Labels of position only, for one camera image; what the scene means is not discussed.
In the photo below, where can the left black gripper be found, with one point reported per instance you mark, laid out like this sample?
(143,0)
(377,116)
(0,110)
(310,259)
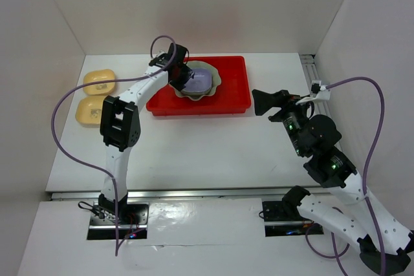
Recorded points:
(187,73)

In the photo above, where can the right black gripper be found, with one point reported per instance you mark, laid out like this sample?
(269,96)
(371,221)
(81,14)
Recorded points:
(262,100)

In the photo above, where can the purple square plate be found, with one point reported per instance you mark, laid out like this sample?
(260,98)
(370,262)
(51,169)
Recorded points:
(199,84)

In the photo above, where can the green scalloped bowl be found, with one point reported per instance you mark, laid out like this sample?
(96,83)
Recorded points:
(216,80)

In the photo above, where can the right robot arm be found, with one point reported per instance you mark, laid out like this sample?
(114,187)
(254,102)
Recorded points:
(382,241)

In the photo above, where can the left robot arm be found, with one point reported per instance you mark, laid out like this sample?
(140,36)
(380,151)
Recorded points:
(120,122)

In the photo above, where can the red plastic bin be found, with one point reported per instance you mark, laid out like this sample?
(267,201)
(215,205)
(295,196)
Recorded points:
(232,96)

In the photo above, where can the yellow square plate far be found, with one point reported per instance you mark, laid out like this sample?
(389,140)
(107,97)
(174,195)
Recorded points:
(103,87)

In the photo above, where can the yellow square plate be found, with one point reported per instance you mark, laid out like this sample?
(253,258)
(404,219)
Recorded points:
(103,87)
(89,111)

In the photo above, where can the yellow square plate near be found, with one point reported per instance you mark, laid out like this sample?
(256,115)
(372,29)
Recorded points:
(89,111)

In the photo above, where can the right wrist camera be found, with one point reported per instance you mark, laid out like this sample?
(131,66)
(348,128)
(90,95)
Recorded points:
(318,93)

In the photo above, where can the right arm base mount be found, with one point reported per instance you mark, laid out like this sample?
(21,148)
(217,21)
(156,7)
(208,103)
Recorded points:
(278,223)

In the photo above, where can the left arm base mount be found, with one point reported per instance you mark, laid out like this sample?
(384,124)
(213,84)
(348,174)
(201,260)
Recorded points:
(132,223)

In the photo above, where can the aluminium rail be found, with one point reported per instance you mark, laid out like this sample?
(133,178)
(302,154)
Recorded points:
(262,192)

